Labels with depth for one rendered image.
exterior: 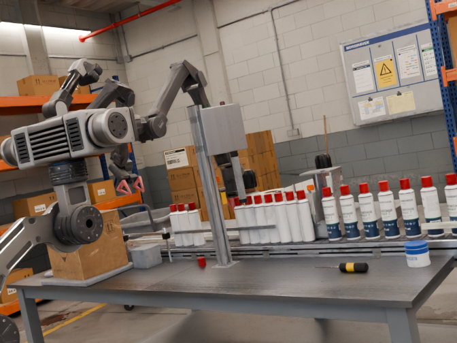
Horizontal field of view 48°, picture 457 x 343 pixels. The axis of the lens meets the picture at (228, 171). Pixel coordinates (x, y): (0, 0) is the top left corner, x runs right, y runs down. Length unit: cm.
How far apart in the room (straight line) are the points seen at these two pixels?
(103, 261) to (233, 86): 518
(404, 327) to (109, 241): 143
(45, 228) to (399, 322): 122
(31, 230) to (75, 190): 21
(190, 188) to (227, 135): 395
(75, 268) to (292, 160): 490
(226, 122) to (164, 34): 604
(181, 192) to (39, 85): 203
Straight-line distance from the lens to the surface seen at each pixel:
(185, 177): 599
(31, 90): 630
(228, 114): 207
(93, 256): 242
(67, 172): 191
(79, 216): 190
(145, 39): 828
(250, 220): 217
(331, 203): 196
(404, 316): 150
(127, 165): 267
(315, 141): 680
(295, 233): 206
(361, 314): 156
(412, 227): 186
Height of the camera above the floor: 132
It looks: 3 degrees down
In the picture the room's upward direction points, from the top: 11 degrees counter-clockwise
